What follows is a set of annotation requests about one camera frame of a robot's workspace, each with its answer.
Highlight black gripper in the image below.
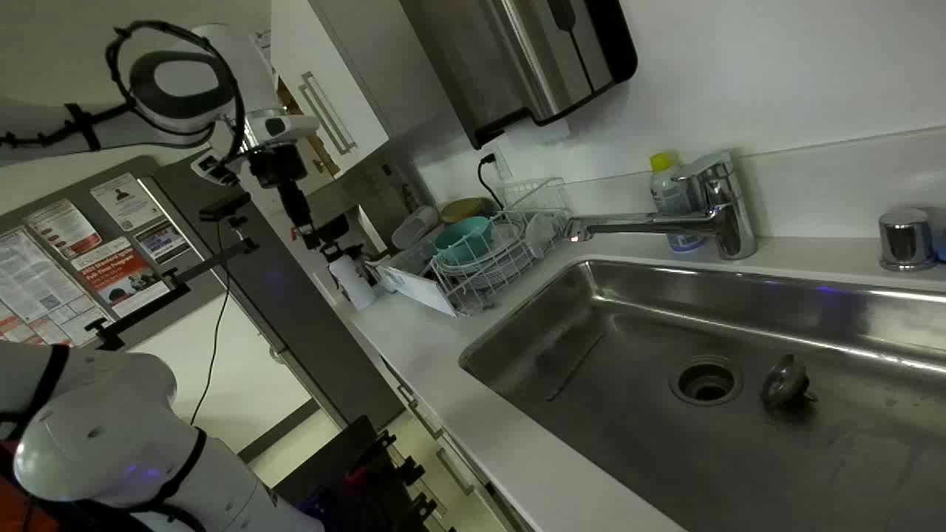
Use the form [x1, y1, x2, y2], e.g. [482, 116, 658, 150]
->
[245, 142, 353, 260]

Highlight chrome sink faucet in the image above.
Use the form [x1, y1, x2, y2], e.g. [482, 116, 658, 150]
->
[568, 148, 760, 263]

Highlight dark grey panel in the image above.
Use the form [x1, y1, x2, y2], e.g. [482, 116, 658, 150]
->
[143, 158, 408, 430]

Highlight clear plastic container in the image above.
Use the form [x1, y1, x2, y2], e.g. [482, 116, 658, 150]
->
[386, 204, 442, 253]

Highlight white dish rack tray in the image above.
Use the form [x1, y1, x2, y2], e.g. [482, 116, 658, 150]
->
[373, 260, 460, 319]

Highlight teal bowl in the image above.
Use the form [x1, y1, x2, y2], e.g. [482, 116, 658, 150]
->
[429, 215, 495, 271]

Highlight white paper notice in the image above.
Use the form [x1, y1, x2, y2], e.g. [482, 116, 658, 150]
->
[87, 175, 164, 235]

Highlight red and white poster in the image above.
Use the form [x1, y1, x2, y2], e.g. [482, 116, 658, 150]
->
[22, 198, 102, 263]
[68, 232, 170, 319]

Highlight black floor rack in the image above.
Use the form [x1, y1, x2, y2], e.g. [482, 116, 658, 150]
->
[271, 414, 449, 532]

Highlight steel paper towel dispenser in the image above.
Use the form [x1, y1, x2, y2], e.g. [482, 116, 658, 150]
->
[396, 0, 640, 150]

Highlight stainless steel sink basin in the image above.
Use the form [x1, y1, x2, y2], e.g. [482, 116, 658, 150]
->
[457, 257, 946, 532]

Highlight soap bottle with yellow cap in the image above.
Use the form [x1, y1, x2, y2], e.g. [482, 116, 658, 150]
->
[646, 148, 714, 253]

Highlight round sink drain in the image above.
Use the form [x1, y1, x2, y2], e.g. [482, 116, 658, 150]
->
[670, 356, 741, 407]

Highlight metal sink strainer plug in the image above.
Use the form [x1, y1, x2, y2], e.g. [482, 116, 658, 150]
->
[760, 350, 819, 414]

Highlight silver cabinet handle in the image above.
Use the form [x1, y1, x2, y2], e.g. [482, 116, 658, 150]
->
[297, 67, 356, 158]

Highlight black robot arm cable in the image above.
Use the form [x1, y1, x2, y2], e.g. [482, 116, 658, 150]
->
[0, 17, 250, 170]

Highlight black bar mount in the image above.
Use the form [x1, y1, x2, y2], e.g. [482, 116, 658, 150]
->
[87, 240, 260, 350]

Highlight thin black hanging cable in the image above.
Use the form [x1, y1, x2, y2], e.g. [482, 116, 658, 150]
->
[185, 290, 237, 427]

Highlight black power cable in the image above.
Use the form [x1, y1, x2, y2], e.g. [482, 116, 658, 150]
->
[476, 150, 509, 215]

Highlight white wire dish rack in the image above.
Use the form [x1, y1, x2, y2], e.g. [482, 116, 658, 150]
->
[423, 175, 577, 319]

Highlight white wall cabinet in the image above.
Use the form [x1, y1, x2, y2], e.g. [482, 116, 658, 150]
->
[269, 0, 467, 183]

